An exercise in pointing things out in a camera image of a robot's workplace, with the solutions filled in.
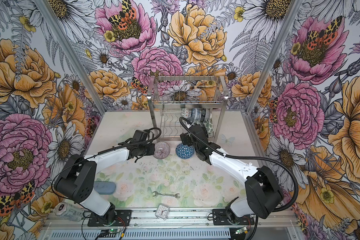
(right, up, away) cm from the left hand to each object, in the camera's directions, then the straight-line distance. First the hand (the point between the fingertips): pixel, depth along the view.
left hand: (153, 153), depth 93 cm
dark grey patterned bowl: (+34, +24, +12) cm, 43 cm away
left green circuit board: (-15, -33, -22) cm, 43 cm away
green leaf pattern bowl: (+35, +16, +2) cm, 38 cm away
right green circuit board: (+46, -32, -21) cm, 60 cm away
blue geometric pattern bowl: (+19, 0, +4) cm, 19 cm away
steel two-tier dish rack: (+30, +38, +26) cm, 55 cm away
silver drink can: (-31, -21, -26) cm, 46 cm away
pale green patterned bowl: (+20, +25, +12) cm, 34 cm away
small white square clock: (+8, -25, -18) cm, 32 cm away
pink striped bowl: (+5, +1, +4) cm, 6 cm away
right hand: (+23, +12, -7) cm, 27 cm away
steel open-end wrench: (+15, -21, -12) cm, 28 cm away
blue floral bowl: (+27, +25, +12) cm, 39 cm away
